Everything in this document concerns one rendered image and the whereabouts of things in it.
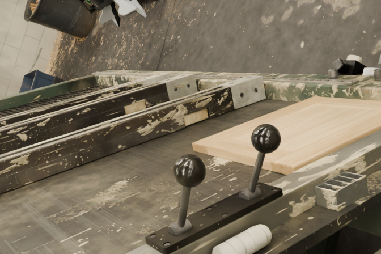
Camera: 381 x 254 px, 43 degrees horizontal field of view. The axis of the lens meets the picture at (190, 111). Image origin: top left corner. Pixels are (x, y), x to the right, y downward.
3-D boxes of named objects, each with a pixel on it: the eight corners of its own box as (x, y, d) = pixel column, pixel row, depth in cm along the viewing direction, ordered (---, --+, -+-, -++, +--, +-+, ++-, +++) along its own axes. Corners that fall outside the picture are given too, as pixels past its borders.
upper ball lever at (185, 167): (199, 239, 62) (215, 163, 54) (175, 252, 60) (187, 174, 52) (182, 219, 64) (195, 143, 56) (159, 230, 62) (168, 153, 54)
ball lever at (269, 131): (267, 204, 68) (290, 131, 60) (247, 214, 66) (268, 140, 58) (250, 186, 71) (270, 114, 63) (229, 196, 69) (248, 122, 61)
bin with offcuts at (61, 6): (104, -3, 536) (49, -30, 500) (91, 40, 526) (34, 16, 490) (84, 6, 578) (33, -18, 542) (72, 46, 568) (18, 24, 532)
